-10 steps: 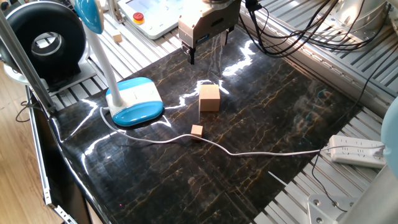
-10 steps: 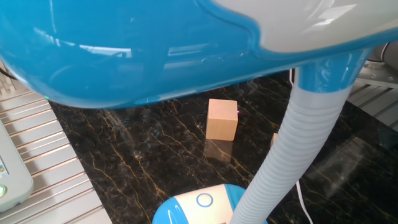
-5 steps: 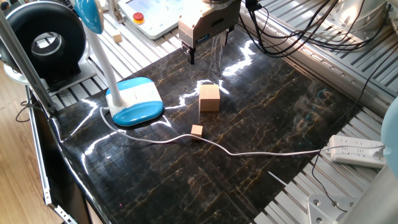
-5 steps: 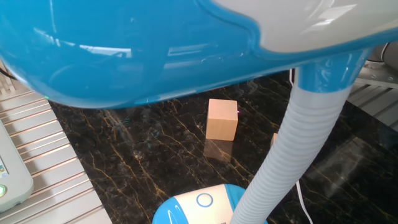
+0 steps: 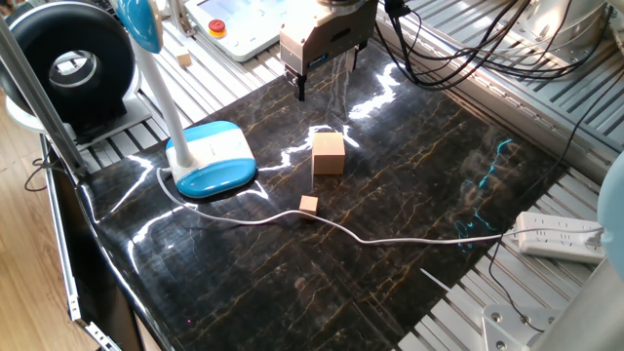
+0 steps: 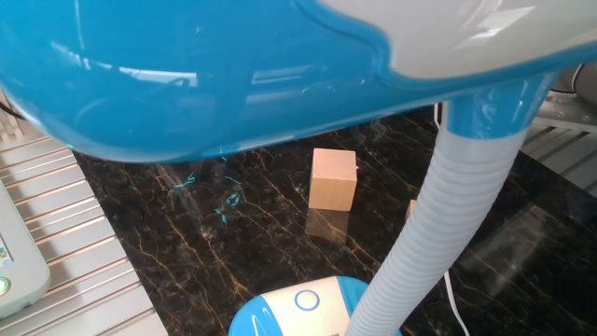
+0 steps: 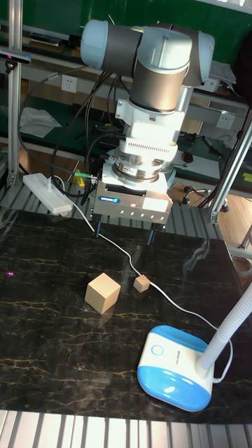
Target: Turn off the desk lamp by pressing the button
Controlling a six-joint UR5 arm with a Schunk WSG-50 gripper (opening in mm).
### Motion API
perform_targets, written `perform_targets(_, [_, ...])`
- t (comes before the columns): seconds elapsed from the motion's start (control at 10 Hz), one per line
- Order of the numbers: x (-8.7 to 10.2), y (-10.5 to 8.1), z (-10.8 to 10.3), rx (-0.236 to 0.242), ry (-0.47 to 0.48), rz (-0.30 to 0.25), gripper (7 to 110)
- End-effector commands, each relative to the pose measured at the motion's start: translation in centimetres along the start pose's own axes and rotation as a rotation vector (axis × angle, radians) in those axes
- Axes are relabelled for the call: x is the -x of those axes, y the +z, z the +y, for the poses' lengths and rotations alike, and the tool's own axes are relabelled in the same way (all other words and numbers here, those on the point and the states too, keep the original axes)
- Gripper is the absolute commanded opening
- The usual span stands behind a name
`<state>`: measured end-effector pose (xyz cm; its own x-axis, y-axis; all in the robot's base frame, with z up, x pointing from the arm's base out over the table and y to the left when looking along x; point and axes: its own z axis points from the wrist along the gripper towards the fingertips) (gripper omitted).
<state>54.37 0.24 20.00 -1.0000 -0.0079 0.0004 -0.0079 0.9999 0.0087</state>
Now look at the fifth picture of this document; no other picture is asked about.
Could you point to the white power strip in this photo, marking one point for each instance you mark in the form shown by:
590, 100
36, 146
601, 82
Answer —
556, 239

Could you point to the white teach pendant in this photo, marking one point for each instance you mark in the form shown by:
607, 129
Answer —
244, 29

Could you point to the blue and white desk lamp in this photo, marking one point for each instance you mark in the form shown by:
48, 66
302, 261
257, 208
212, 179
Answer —
214, 166

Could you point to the grey Schunk gripper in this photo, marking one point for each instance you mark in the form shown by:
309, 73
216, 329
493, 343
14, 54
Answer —
322, 46

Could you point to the silver cylindrical pedestal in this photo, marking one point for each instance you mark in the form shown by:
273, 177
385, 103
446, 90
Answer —
565, 29

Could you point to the large wooden cube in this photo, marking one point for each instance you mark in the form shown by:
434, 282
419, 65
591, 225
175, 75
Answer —
329, 156

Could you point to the black marble pattern mat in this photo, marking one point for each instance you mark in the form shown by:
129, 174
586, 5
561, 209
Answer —
292, 273

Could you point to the aluminium frame post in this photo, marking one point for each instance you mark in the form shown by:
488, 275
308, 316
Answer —
44, 102

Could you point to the small wooden cube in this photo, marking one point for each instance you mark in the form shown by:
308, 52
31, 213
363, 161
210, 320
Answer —
183, 57
308, 205

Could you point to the silver robot mounting plate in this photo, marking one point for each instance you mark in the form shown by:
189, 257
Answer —
507, 326

